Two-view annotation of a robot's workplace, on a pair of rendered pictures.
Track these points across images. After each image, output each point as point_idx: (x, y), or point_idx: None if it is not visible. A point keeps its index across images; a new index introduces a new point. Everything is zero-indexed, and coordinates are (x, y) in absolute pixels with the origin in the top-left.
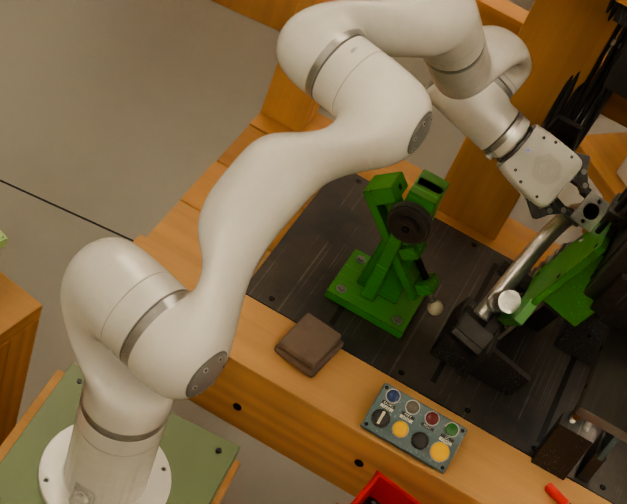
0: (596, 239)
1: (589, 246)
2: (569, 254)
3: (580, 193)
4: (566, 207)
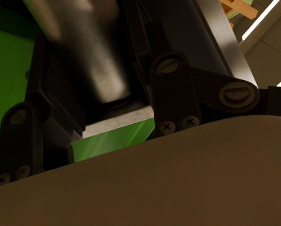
0: (101, 153)
1: (79, 154)
2: None
3: (137, 75)
4: (72, 149)
